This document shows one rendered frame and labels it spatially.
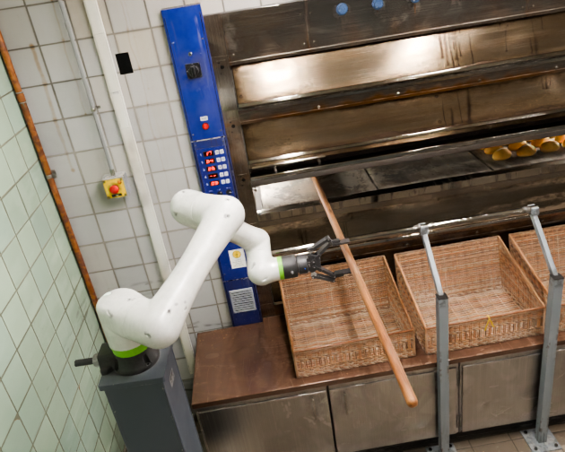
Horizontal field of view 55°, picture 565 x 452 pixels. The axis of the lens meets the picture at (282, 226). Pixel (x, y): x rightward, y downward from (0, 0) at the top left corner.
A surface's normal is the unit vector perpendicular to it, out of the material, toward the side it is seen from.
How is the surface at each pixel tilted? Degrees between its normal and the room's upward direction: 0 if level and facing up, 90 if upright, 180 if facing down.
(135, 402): 90
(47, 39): 90
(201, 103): 90
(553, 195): 70
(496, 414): 87
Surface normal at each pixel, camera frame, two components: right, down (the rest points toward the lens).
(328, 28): 0.09, 0.43
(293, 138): 0.04, 0.11
